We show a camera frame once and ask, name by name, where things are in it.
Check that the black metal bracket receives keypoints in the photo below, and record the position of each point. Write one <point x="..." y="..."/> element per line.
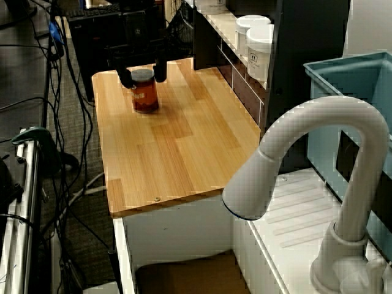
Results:
<point x="7" y="190"/>

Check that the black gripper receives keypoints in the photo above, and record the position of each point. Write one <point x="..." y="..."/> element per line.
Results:
<point x="134" y="30"/>

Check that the black keyboard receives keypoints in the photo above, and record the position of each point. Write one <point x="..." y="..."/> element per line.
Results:
<point x="88" y="13"/>

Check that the grey curved toy faucet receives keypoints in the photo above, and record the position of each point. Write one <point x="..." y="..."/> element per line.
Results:
<point x="337" y="110"/>

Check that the green clamp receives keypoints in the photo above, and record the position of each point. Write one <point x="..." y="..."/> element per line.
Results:
<point x="33" y="134"/>

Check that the plain white lidded jar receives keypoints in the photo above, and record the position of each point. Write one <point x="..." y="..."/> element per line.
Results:
<point x="251" y="23"/>

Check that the faucet side lever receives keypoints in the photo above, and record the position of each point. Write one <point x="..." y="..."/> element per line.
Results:
<point x="375" y="272"/>

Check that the teal plastic bin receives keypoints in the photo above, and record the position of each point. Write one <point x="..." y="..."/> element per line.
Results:
<point x="324" y="122"/>

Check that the black hutch with tile backsplash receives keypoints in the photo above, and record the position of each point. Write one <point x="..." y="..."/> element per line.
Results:
<point x="306" y="46"/>

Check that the white jar with printed logo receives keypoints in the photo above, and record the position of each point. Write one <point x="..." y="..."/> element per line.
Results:
<point x="258" y="58"/>

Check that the aluminium frame rail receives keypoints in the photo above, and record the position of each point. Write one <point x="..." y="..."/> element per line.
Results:
<point x="27" y="183"/>

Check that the brown cardboard sheet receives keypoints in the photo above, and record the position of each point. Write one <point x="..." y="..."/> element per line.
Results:
<point x="190" y="275"/>

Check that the black computer tower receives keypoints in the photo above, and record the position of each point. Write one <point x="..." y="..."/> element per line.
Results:
<point x="88" y="55"/>

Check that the orange beans can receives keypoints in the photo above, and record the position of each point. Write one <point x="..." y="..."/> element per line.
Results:
<point x="145" y="98"/>

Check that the white sink with drainboard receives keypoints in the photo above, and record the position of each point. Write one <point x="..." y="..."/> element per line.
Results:
<point x="306" y="208"/>

